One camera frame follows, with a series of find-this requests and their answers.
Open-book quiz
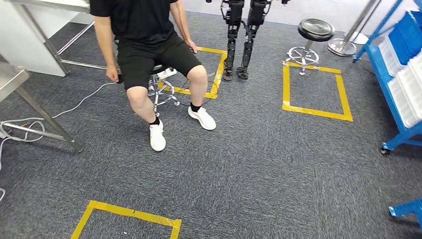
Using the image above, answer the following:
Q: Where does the black device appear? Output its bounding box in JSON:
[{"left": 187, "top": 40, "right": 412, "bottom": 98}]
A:
[{"left": 206, "top": 0, "right": 291, "bottom": 82}]

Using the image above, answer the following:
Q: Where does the chrome barrier stanchion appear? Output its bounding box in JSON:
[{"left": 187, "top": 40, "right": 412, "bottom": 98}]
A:
[
  {"left": 344, "top": 0, "right": 385, "bottom": 46},
  {"left": 327, "top": 0, "right": 378, "bottom": 57}
]

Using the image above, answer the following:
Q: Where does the yellow floor tape square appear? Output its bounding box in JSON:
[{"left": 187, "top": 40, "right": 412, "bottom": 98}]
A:
[
  {"left": 70, "top": 200, "right": 182, "bottom": 239},
  {"left": 282, "top": 62, "right": 354, "bottom": 122}
]

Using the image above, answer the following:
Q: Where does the person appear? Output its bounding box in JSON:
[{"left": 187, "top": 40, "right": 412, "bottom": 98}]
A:
[{"left": 90, "top": 0, "right": 217, "bottom": 152}]

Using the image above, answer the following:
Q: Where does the black stool chrome base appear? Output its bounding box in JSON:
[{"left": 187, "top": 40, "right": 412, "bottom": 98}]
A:
[
  {"left": 146, "top": 64, "right": 181, "bottom": 118},
  {"left": 283, "top": 18, "right": 336, "bottom": 77}
]

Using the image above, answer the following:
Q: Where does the white power strip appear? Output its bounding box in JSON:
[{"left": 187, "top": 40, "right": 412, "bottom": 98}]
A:
[{"left": 157, "top": 67, "right": 178, "bottom": 80}]

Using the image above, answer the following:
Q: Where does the large white plastic crate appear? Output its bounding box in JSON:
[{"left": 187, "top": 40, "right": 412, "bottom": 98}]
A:
[{"left": 387, "top": 49, "right": 422, "bottom": 129}]

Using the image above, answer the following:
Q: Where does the yellow floor tape strip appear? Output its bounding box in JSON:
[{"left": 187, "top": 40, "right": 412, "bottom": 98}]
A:
[{"left": 157, "top": 47, "right": 228, "bottom": 100}]

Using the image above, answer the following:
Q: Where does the white table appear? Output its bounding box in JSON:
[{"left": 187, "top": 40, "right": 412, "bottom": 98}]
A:
[{"left": 0, "top": 0, "right": 96, "bottom": 77}]

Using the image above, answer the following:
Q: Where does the white floor cable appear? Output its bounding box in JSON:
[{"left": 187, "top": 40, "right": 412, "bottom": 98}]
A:
[{"left": 0, "top": 82, "right": 117, "bottom": 202}]

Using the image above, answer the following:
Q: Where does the blue plastic crate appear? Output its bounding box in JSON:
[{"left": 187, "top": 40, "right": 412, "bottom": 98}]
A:
[{"left": 388, "top": 9, "right": 422, "bottom": 66}]

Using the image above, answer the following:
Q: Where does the blue metal shelf rack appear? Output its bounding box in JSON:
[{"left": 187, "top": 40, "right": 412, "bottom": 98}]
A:
[
  {"left": 352, "top": 0, "right": 422, "bottom": 156},
  {"left": 388, "top": 198, "right": 422, "bottom": 229}
]

